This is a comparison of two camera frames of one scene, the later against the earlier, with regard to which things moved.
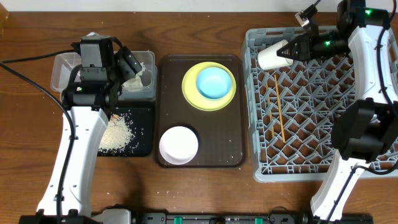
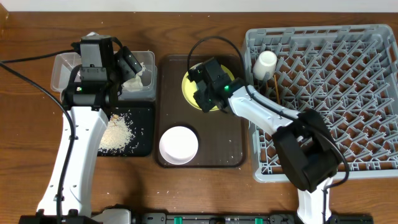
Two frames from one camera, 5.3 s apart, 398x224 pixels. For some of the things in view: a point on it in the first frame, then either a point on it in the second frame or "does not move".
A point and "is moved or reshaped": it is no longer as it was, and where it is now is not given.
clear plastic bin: x=64 y=62 does not move
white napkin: x=134 y=84 does not move
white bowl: x=178 y=145 does not move
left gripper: x=125 y=64 does not move
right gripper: x=306 y=48 -> x=199 y=97
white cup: x=268 y=58 is moved or reshaped
